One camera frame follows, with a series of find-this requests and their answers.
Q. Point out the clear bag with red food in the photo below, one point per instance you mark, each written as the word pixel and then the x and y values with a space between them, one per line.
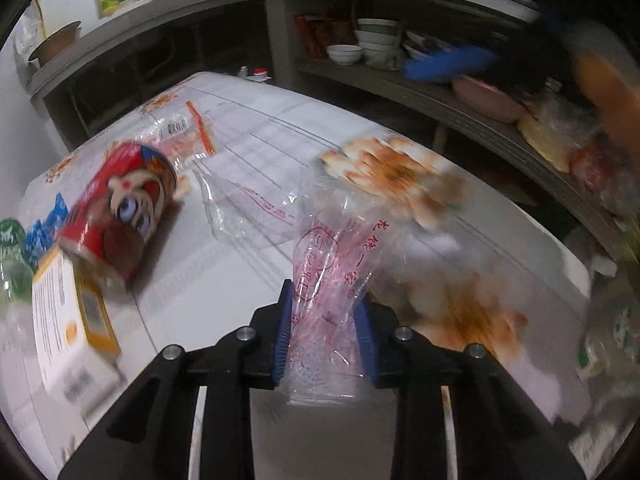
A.
pixel 600 170

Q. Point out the red cartoon snack pack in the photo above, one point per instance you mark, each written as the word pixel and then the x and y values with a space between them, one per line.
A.
pixel 125 205

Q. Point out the white bowl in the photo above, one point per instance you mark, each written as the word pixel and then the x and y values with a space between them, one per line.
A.
pixel 344 54

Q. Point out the clear plastic bag red print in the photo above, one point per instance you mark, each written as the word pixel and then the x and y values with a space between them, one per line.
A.
pixel 325 285

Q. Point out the yellow white carton box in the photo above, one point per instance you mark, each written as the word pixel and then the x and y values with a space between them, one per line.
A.
pixel 65 310

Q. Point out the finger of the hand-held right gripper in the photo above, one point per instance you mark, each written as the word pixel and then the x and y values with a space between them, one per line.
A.
pixel 552 19
pixel 445 62

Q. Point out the grey kitchen shelf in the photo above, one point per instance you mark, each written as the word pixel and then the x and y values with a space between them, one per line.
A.
pixel 410 95

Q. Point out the grey kitchen counter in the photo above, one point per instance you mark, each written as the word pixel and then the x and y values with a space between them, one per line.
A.
pixel 165 15

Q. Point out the clear wrapper with orange strip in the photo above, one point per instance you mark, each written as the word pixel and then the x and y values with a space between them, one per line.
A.
pixel 195 120

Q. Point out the brown metal basin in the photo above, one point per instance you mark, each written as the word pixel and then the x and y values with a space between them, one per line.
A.
pixel 55 42

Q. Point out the person's right forearm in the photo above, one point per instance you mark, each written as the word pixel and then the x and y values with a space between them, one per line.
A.
pixel 605 85

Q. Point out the stack of bowls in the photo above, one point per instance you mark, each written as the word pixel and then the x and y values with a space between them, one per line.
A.
pixel 380 40

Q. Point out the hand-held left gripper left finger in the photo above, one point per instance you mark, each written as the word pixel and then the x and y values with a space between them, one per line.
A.
pixel 281 335

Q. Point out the green white packet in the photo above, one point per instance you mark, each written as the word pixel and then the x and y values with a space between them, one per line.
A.
pixel 615 345

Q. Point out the pink plastic basin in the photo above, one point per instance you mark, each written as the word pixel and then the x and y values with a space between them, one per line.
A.
pixel 487 100

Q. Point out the orange red packets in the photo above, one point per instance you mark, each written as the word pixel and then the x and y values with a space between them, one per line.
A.
pixel 315 35

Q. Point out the clear plastic wrap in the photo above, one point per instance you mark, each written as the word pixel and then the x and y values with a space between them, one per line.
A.
pixel 240 210

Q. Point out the stack of plates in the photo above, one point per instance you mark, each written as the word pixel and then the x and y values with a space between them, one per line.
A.
pixel 425 45

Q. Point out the blue snack packet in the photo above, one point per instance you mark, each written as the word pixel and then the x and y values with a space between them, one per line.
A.
pixel 42 232

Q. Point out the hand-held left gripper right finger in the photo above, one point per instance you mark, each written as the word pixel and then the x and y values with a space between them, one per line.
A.
pixel 364 340

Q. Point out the green plastic bottle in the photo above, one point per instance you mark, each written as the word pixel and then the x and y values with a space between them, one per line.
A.
pixel 12 260

